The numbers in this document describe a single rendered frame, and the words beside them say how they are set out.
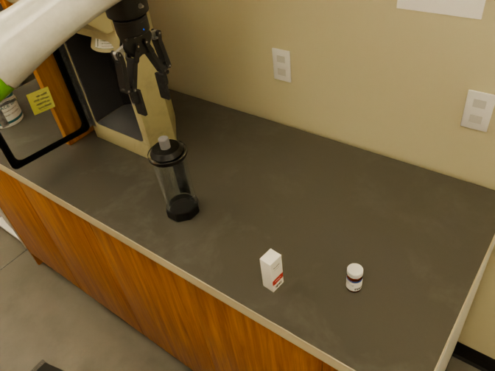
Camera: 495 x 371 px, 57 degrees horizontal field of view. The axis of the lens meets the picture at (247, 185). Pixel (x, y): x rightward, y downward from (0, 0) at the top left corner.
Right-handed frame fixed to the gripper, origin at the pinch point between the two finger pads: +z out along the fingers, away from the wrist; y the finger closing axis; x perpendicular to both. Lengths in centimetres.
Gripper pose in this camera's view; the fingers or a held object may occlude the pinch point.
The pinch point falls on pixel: (152, 96)
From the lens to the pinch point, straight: 116.0
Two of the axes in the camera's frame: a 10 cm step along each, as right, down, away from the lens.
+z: 1.1, 7.4, 6.6
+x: 8.0, 3.3, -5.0
